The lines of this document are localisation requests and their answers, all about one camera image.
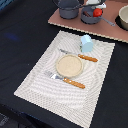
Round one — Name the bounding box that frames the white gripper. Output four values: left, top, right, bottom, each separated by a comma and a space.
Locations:
86, 0, 106, 5

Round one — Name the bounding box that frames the red toy tomato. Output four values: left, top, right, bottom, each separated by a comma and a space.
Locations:
93, 8, 102, 17

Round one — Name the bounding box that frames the grey toy frying pan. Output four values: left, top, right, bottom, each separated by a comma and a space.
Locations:
81, 7, 114, 26

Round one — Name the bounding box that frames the white toy fish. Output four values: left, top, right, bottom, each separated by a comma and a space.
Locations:
91, 3, 106, 9

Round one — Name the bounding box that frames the light blue toy carton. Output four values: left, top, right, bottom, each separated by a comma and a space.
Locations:
81, 35, 93, 53

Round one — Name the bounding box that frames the brown toy sausage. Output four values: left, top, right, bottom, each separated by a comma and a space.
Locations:
83, 11, 91, 17

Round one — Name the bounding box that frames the grey toy pot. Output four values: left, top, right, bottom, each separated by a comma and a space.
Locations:
52, 0, 81, 19

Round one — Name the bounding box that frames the pink wooden board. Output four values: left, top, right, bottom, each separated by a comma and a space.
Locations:
48, 0, 128, 43

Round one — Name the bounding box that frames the beige bowl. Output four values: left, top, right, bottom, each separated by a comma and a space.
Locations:
119, 5, 128, 30

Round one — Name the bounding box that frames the round wooden plate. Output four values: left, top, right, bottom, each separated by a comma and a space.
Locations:
56, 55, 83, 78

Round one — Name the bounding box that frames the orange handled toy knife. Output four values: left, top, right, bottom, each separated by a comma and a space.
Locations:
59, 49, 98, 62

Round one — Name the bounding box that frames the orange handled toy fork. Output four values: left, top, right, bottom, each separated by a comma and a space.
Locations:
44, 71, 85, 89

